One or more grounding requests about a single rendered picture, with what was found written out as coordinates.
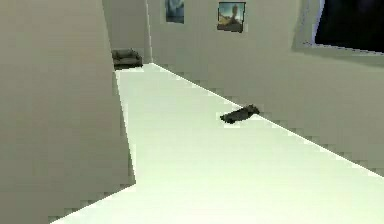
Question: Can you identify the yellow and teal framed picture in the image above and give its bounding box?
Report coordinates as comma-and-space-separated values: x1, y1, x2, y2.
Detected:
216, 1, 247, 34

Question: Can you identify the dark grey cloth on floor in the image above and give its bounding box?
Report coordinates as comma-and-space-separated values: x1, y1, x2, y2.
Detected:
219, 103, 261, 125

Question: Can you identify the blue framed wall picture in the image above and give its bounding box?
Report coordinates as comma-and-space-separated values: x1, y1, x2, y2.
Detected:
164, 0, 185, 25

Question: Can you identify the dark grey sofa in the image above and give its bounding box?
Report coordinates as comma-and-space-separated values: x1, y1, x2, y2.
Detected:
111, 48, 144, 71

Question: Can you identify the dark window with pale frame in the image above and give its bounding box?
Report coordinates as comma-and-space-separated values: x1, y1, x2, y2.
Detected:
291, 0, 384, 60

